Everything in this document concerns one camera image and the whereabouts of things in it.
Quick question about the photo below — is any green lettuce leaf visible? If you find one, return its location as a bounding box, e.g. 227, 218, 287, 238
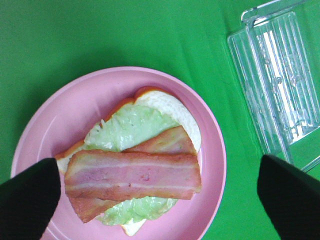
83, 103, 184, 227

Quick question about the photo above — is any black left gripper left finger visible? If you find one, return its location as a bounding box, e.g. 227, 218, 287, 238
0, 158, 61, 240

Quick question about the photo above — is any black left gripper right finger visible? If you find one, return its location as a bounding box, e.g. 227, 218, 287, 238
257, 154, 320, 240

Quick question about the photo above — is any pink round plate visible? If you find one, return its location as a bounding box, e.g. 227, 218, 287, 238
11, 66, 227, 240

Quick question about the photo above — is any bacon strip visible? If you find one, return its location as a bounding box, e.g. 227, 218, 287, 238
68, 125, 197, 223
64, 149, 202, 202

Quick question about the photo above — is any right clear plastic tray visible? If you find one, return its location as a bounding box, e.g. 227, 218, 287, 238
227, 0, 320, 172

